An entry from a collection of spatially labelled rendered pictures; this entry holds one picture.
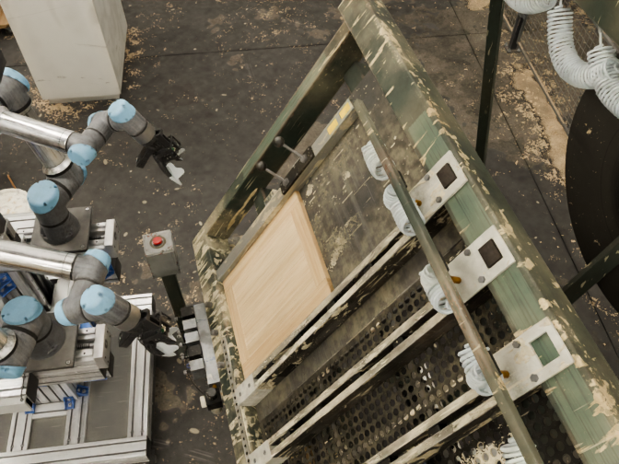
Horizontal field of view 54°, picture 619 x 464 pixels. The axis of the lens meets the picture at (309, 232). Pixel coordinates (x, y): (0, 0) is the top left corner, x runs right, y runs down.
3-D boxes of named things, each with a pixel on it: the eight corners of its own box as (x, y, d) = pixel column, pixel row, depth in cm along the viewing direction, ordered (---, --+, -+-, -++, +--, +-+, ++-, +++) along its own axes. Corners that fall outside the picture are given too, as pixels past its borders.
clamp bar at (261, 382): (251, 385, 218) (190, 384, 205) (477, 159, 150) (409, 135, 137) (256, 411, 213) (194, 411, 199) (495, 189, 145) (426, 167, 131)
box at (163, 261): (150, 258, 268) (141, 234, 254) (177, 252, 270) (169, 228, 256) (153, 280, 261) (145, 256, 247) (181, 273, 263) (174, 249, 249)
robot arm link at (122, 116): (110, 98, 195) (128, 95, 191) (133, 121, 203) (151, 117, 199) (100, 118, 192) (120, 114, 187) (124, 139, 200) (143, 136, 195)
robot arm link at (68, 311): (82, 297, 171) (111, 291, 166) (68, 332, 164) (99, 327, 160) (62, 283, 166) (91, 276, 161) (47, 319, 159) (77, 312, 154)
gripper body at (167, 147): (181, 159, 207) (158, 138, 199) (161, 168, 210) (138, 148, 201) (181, 144, 212) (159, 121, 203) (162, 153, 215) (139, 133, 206)
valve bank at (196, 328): (178, 322, 269) (168, 295, 250) (209, 315, 271) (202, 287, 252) (195, 430, 240) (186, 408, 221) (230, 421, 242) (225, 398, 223)
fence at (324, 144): (224, 272, 248) (216, 272, 246) (357, 100, 194) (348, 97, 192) (226, 283, 245) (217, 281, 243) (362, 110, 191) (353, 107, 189)
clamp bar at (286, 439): (264, 448, 205) (201, 452, 191) (521, 231, 137) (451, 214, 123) (272, 478, 199) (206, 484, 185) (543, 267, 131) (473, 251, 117)
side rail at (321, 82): (226, 228, 266) (203, 225, 260) (373, 25, 203) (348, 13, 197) (227, 238, 263) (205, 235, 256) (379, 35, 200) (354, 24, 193)
